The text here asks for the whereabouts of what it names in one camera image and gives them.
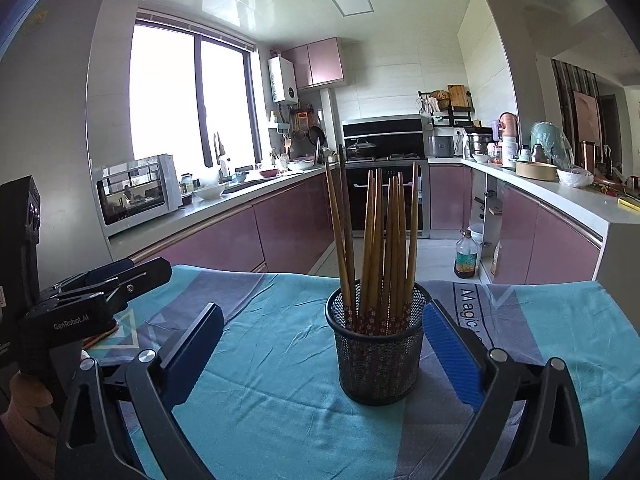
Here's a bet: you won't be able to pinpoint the black wall shelf rack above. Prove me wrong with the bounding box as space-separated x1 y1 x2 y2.
416 84 474 128

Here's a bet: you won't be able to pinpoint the pink thermos jug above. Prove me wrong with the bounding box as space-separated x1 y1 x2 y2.
498 112 518 139

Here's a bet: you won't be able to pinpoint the pink wall cabinet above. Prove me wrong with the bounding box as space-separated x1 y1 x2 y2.
282 37 345 90

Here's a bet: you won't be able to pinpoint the white bowl on counter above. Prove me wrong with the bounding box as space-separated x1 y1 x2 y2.
194 183 227 202

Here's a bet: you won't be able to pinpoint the left hand with bandaged finger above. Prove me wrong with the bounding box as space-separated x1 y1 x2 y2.
1 372 60 479

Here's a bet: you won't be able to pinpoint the white plastic bag bowl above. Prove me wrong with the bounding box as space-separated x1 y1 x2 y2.
556 167 594 188

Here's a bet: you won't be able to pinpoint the oil bottle on floor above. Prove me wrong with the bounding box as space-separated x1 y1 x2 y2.
454 229 480 278

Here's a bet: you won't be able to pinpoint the white microwave oven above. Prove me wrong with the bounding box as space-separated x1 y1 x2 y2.
92 154 182 237

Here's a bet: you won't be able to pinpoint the black range hood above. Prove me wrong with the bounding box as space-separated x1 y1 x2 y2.
342 115 424 151

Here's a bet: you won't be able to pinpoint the window with dark frame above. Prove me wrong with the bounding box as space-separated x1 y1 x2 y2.
129 16 262 174

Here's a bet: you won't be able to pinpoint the pink lower cabinets left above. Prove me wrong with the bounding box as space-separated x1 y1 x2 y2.
111 168 333 274

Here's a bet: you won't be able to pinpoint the pink lower cabinets right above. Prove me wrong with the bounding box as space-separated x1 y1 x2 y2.
423 158 603 285

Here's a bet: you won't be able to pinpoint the teal grey tablecloth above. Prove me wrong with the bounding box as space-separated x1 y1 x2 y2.
90 266 639 479

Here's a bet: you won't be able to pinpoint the smartphone on table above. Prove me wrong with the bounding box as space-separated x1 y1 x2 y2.
82 323 119 350

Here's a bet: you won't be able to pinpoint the grey refrigerator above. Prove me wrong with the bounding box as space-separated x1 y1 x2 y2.
1 0 111 288

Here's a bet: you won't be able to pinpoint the pink cabinets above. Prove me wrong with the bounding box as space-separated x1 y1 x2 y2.
423 158 603 285
111 168 333 274

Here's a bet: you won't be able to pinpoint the light green wrapped appliance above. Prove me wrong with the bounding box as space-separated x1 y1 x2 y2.
529 122 575 171

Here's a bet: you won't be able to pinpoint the black built-in oven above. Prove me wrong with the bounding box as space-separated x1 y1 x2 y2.
346 158 430 238

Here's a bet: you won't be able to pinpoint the white water heater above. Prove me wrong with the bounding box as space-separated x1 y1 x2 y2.
268 55 298 105

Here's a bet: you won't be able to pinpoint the round bamboo steamer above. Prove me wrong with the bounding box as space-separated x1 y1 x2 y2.
514 160 558 182

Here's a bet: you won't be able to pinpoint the black mesh utensil holder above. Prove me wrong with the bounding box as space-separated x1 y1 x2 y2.
324 284 431 406

